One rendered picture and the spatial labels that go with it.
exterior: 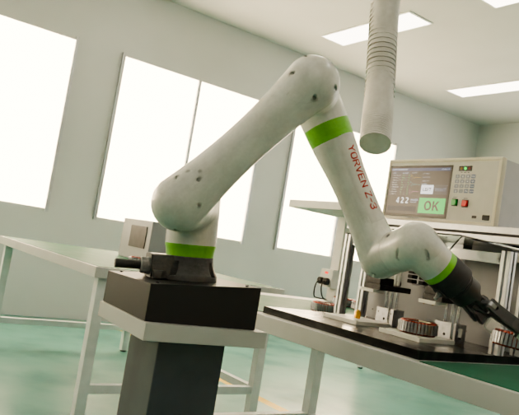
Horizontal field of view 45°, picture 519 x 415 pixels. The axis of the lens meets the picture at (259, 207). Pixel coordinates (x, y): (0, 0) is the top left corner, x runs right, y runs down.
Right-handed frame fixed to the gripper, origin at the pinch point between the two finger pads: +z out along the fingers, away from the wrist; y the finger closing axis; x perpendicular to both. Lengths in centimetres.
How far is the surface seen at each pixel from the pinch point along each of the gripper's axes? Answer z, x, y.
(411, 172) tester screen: -25, 35, -58
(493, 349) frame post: 9.0, -1.1, -17.0
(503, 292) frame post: 0.8, 12.0, -15.9
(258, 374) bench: 31, -50, -205
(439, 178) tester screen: -21, 36, -46
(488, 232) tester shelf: -8.3, 25.0, -24.4
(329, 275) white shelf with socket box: 11, 9, -156
